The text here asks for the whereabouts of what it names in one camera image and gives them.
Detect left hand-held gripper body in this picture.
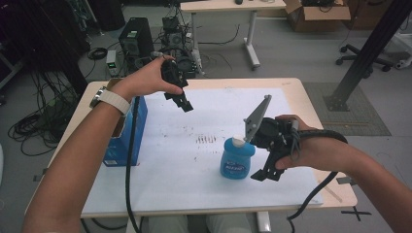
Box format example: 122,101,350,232
160,58,189,95

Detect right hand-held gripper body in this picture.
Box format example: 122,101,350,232
243,94,303,162

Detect blue bottle with white cap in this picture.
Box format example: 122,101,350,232
220,135,257,181

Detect blue cardboard box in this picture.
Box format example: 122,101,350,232
102,77,149,168

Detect person's left hand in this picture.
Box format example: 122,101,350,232
111,55,184,103

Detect person's right hand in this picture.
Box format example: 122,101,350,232
275,115,345,173

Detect open computer chassis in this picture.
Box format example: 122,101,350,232
159,16,197,79

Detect white table leg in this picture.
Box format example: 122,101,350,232
256,211,272,233

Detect black computer tower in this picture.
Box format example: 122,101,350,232
118,17,155,71

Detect small white power device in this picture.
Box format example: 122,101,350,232
106,50,121,77

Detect white table mat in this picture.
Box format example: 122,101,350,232
82,86,325,215

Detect person's right leg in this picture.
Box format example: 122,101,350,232
205,213,256,233

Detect person's leg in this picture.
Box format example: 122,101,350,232
205,213,256,233
145,215,190,233

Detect light wooden desk white legs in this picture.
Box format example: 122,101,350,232
180,0,288,73

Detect dark grey floor mat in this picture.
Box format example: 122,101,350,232
302,82,393,137

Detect black office chair base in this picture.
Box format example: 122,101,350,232
335,43,395,73

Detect person's left leg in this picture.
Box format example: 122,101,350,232
145,215,190,233

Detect open brown cardboard box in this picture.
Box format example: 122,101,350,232
284,0,352,33

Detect black metal stand beam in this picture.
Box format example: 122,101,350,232
324,0,412,113

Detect dark curtain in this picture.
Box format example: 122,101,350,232
0,0,125,98

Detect white object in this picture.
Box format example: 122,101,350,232
394,56,412,71

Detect wristwatch with cream strap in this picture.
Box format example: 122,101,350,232
89,85,132,117

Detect thin black floor cable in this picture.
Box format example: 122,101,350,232
197,23,241,47

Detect coiled black cable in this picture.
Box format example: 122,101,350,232
86,47,109,61

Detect tangle of black floor cables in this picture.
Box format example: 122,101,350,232
8,71,82,156

